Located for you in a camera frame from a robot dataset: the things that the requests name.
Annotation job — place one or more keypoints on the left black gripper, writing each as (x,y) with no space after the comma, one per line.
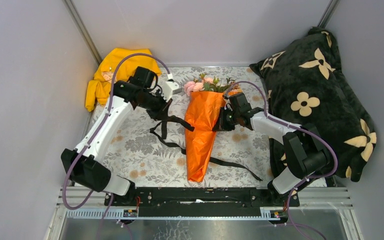
(161,113)

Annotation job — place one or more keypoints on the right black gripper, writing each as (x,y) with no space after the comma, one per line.
(220,125)

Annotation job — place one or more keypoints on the orange wrapping paper sheet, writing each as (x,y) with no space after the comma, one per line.
(202,113)

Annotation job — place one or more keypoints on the pink fake flower stem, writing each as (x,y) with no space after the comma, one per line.
(192,86)

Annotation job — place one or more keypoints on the pink fake flower bunch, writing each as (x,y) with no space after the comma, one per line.
(212,84)

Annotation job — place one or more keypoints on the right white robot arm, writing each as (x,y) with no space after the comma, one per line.
(305,151)

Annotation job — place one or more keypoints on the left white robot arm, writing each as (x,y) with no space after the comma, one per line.
(84,164)

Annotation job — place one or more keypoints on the floral patterned tablecloth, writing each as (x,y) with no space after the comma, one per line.
(136,154)

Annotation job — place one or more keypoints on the yellow cloth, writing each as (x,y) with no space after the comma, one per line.
(98,89)

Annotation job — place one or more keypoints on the black floral plush blanket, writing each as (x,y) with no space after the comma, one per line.
(306,85)

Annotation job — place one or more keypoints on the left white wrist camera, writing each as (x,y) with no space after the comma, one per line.
(170,88)

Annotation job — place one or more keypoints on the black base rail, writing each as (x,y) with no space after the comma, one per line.
(198,202)

